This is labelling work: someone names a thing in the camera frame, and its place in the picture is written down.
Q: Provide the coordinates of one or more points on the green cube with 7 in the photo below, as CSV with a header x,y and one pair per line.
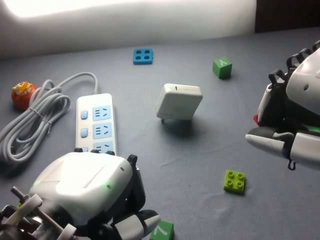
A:
x,y
162,231

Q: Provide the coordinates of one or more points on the white power strip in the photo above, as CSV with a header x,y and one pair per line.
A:
x,y
85,105

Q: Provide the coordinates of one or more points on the red toy brick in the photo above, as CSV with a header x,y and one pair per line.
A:
x,y
256,120

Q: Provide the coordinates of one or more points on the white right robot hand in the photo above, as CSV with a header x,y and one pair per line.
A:
x,y
305,80

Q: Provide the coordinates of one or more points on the white power adapter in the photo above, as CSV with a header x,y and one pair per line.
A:
x,y
178,103

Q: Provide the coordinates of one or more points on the grey table cloth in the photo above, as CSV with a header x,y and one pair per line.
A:
x,y
187,155

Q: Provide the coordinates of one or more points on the lime green toy brick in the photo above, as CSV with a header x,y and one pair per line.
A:
x,y
235,183

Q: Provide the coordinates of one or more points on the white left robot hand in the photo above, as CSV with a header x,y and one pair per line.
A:
x,y
82,180

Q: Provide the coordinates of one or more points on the green cube with Y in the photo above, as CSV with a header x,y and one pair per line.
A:
x,y
222,70

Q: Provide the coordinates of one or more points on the dark background panel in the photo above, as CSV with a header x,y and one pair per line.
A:
x,y
287,15

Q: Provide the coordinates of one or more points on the blue four-hole block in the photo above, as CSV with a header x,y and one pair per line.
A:
x,y
142,58

